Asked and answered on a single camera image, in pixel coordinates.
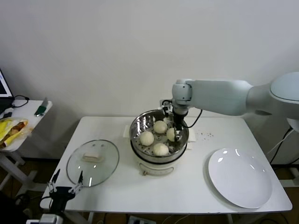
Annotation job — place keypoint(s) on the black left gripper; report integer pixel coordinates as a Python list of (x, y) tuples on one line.
[(60, 193)]

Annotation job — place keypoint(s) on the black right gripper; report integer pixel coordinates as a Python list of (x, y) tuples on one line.
[(178, 120)]

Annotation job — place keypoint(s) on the white steamed baozi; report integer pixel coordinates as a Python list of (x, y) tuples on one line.
[(147, 138), (160, 127), (170, 135), (160, 149)]

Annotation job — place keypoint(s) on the glass pot lid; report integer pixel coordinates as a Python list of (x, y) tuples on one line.
[(98, 168)]

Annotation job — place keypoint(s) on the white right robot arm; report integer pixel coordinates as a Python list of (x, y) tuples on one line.
[(222, 98)]

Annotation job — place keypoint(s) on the stainless steel steamer basket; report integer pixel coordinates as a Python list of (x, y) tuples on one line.
[(140, 126)]

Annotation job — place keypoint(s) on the white side table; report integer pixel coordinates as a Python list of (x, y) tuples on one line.
[(29, 180)]

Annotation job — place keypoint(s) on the white round plate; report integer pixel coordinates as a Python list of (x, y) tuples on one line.
[(238, 177)]

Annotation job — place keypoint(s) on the yellow snack bag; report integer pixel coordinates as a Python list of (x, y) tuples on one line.
[(9, 130)]

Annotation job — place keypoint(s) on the white floor power strip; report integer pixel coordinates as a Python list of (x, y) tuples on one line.
[(137, 220)]

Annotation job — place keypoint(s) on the small black device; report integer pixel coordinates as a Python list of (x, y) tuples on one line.
[(7, 115)]

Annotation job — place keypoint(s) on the open laptop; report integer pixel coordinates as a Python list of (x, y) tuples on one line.
[(3, 88)]

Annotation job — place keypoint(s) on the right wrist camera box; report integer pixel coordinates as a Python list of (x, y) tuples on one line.
[(165, 108)]

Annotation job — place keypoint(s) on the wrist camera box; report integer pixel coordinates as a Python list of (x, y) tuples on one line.
[(46, 219), (165, 108)]

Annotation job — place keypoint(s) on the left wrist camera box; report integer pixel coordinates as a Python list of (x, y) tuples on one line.
[(46, 219)]

